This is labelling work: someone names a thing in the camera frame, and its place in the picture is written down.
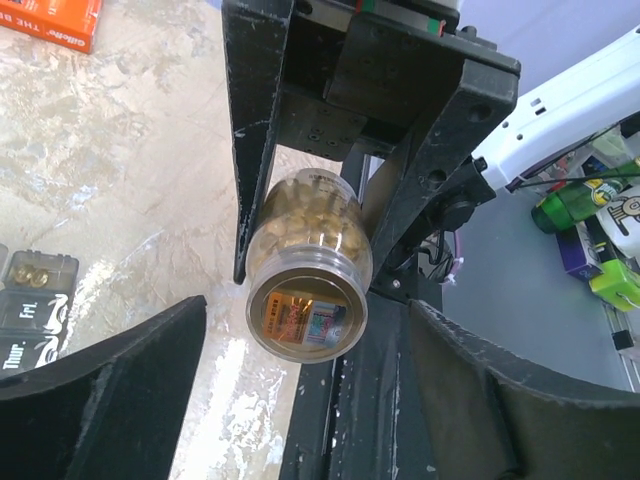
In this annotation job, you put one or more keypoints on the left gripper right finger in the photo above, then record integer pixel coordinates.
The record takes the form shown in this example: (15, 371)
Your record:
(491, 414)

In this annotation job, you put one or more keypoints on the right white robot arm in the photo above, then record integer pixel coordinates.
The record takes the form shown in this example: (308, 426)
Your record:
(589, 96)

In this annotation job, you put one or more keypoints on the black base frame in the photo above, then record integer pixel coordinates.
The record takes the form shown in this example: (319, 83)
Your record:
(359, 416)

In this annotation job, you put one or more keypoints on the green plastic bottle background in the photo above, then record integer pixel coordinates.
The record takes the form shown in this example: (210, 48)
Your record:
(574, 203)

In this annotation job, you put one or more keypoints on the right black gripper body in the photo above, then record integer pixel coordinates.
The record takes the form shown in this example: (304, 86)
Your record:
(358, 75)

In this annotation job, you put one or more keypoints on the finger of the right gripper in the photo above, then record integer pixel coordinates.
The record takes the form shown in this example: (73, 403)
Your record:
(255, 36)
(434, 148)

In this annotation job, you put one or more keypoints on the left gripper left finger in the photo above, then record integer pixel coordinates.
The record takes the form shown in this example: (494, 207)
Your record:
(113, 410)

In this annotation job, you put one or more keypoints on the gold bottle cap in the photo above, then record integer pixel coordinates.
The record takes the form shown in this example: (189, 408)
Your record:
(306, 313)

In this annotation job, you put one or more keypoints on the grey weekly pill organizer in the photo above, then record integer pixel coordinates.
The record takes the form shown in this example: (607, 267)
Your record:
(34, 320)

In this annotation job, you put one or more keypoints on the orange cardboard box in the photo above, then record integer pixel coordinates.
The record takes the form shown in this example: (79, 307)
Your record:
(68, 23)

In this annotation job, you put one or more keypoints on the gold pills in organizer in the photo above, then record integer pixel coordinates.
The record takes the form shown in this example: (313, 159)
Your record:
(31, 276)

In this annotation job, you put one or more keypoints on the lime green clutter box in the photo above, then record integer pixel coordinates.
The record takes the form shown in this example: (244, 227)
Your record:
(617, 285)

